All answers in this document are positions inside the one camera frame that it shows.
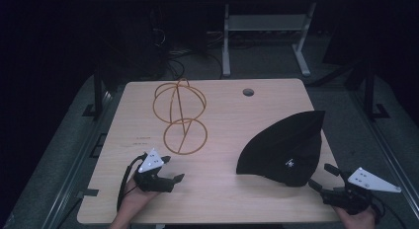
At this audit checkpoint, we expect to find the bundle of floor cables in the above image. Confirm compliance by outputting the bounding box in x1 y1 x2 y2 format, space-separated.
148 26 225 81

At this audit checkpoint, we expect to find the black hat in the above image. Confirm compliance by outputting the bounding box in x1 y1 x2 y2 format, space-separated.
235 110 326 189

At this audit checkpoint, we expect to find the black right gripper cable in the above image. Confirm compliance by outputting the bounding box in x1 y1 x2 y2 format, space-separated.
370 192 409 229

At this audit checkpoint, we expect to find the person's right hand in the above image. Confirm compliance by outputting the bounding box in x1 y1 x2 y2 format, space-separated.
331 204 377 229

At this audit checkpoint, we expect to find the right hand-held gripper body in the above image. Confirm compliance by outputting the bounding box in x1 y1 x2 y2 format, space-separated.
319 166 403 216

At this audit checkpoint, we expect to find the gold wire hat stand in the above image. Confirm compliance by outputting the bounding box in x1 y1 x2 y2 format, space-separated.
152 77 209 156

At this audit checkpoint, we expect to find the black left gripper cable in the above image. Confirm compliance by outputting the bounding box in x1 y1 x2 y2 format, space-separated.
116 152 148 213

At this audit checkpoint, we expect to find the person's left hand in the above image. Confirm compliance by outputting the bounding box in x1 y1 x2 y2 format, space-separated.
119 177 160 217

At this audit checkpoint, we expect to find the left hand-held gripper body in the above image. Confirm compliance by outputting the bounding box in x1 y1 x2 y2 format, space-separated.
132 147 176 193

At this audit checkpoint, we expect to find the black metal stand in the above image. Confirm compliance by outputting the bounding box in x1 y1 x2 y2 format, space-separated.
81 62 115 118
361 59 391 122

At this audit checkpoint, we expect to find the grey metal table frame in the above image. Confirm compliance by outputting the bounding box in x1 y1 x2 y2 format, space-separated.
221 1 317 78

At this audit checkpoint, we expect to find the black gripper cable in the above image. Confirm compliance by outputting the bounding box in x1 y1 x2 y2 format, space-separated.
370 192 409 229
116 152 148 213

